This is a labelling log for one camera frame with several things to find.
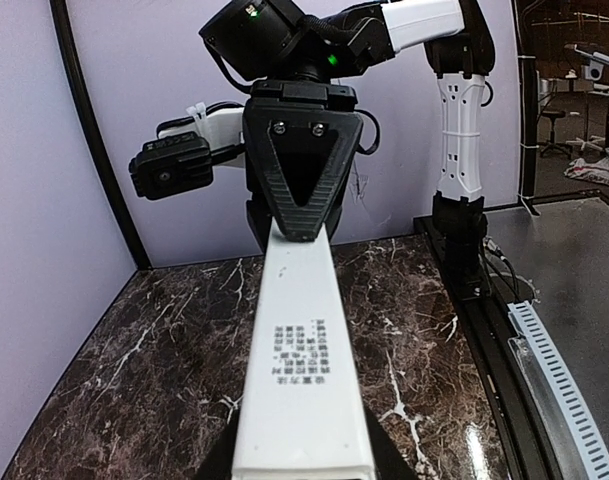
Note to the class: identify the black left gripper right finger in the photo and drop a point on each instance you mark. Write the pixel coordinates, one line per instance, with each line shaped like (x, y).
(389, 462)

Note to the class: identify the black frame post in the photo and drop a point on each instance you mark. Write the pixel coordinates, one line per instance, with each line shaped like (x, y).
(92, 134)
(528, 83)

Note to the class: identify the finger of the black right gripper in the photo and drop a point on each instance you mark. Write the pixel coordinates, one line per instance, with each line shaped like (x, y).
(297, 164)
(259, 219)

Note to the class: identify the white remote control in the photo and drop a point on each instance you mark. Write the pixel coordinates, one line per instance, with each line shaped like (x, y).
(302, 415)

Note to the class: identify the black left frame post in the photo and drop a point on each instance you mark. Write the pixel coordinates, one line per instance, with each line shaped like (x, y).
(92, 134)

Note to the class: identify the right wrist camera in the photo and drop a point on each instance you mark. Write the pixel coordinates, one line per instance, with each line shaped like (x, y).
(171, 166)

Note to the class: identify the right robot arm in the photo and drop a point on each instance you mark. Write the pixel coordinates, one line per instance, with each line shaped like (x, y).
(258, 40)

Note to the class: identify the black front rail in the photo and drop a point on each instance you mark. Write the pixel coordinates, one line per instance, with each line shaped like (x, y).
(514, 416)

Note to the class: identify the white cable duct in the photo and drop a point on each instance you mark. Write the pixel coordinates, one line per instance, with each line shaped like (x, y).
(576, 441)

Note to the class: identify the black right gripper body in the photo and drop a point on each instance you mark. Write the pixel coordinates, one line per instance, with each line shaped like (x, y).
(300, 103)

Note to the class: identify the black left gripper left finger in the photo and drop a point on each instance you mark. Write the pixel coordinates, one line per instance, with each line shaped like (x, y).
(217, 464)

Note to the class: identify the black right frame post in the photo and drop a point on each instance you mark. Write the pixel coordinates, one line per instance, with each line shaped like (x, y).
(528, 83)

